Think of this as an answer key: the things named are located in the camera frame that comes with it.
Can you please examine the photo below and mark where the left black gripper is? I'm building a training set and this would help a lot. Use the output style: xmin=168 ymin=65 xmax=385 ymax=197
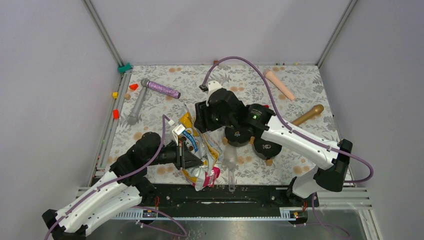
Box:
xmin=147 ymin=137 xmax=204 ymax=170

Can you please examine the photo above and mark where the cat food bag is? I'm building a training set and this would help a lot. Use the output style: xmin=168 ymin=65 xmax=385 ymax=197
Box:
xmin=177 ymin=104 xmax=223 ymax=191

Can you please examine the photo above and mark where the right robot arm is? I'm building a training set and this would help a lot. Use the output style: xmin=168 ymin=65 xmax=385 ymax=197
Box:
xmin=194 ymin=88 xmax=353 ymax=206

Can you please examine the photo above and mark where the black bowl paw print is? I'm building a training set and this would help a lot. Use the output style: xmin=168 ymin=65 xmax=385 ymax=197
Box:
xmin=224 ymin=127 xmax=253 ymax=147

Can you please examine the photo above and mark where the black bowl fish print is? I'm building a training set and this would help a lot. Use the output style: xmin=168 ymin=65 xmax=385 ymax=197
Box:
xmin=253 ymin=138 xmax=282 ymax=160

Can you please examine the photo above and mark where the pink toy microphone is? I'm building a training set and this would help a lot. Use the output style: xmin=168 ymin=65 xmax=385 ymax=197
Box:
xmin=263 ymin=69 xmax=295 ymax=101

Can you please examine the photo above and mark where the floral patterned table mat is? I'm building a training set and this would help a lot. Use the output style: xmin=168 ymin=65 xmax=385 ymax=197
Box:
xmin=107 ymin=65 xmax=339 ymax=185

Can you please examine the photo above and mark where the grey toy microphone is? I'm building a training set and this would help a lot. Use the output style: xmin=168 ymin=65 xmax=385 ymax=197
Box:
xmin=127 ymin=86 xmax=148 ymax=126

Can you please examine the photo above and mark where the purple glitter toy microphone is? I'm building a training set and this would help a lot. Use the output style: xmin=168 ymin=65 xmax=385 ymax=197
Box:
xmin=140 ymin=78 xmax=181 ymax=99

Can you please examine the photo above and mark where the red triangular block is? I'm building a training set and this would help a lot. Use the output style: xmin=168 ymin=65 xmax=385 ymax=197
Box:
xmin=128 ymin=83 xmax=139 ymax=91

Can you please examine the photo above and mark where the gold toy microphone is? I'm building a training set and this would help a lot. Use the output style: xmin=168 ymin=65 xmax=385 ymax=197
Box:
xmin=291 ymin=104 xmax=325 ymax=126

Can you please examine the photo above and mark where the teal plastic block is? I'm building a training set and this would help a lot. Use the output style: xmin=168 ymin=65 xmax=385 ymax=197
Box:
xmin=117 ymin=62 xmax=132 ymax=74

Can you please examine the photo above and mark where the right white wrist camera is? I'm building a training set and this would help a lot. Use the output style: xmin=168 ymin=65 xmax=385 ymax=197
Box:
xmin=199 ymin=80 xmax=223 ymax=100

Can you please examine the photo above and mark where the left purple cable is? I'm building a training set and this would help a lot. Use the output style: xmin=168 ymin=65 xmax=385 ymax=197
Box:
xmin=43 ymin=114 xmax=188 ymax=240

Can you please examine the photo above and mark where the purple cable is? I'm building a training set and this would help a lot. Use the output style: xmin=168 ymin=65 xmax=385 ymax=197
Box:
xmin=198 ymin=56 xmax=375 ymax=239
xmin=43 ymin=114 xmax=188 ymax=240

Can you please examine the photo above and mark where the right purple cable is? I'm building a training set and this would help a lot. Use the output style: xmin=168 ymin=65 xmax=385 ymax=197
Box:
xmin=198 ymin=56 xmax=375 ymax=239

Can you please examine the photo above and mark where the red block on rail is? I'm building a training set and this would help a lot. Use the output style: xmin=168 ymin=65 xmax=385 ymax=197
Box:
xmin=112 ymin=109 xmax=120 ymax=120

